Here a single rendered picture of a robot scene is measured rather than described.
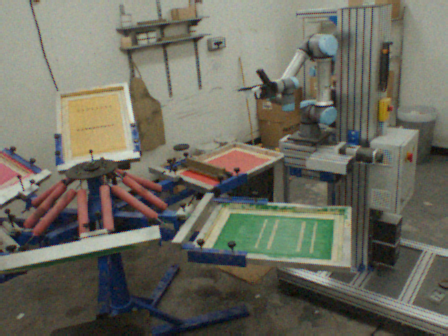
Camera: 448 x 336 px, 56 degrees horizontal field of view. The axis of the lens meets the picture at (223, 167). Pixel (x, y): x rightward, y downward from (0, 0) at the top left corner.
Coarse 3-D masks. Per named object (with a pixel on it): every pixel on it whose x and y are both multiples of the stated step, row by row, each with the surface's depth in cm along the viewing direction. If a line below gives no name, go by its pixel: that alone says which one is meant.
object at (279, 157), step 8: (232, 144) 362; (240, 144) 359; (208, 152) 348; (216, 152) 350; (256, 152) 348; (264, 152) 341; (272, 152) 335; (272, 160) 319; (280, 160) 322; (256, 168) 307; (264, 168) 311; (248, 176) 300
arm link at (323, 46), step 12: (312, 36) 252; (324, 36) 244; (312, 48) 251; (324, 48) 243; (336, 48) 247; (324, 60) 249; (324, 72) 252; (324, 84) 255; (324, 96) 258; (312, 108) 267; (324, 108) 259; (312, 120) 270; (324, 120) 260
